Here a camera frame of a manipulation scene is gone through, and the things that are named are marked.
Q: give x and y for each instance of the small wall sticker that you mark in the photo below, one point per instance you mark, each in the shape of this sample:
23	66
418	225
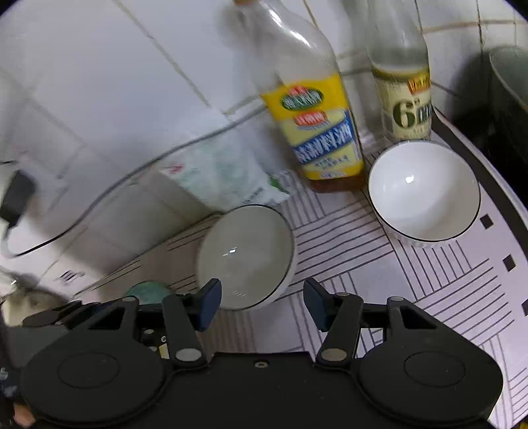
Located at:
69	276

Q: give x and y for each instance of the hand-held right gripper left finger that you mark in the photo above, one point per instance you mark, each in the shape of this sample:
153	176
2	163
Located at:
209	303

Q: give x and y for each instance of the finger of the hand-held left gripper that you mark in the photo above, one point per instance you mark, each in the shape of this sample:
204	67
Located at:
49	315

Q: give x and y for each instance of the striped white tablecloth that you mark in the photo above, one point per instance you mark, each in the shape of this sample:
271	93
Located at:
433	280

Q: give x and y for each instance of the dark cooking pot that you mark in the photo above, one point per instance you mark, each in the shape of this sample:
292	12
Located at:
509	107

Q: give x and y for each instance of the white seasoning packet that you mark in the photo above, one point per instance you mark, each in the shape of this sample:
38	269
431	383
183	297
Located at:
227	173

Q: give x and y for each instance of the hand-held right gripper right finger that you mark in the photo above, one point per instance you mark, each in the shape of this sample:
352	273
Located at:
315	305

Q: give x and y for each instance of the pale label vinegar bottle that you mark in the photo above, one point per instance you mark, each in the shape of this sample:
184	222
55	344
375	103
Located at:
406	95

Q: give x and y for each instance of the yellow label cooking wine bottle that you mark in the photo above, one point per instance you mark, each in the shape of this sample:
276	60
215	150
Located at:
317	123

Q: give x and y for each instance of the white bowl with black rim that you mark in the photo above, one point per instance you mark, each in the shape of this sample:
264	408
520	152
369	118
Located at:
425	194
247	251

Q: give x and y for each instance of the blue fried egg plate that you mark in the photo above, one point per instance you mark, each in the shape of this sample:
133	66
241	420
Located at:
146	291

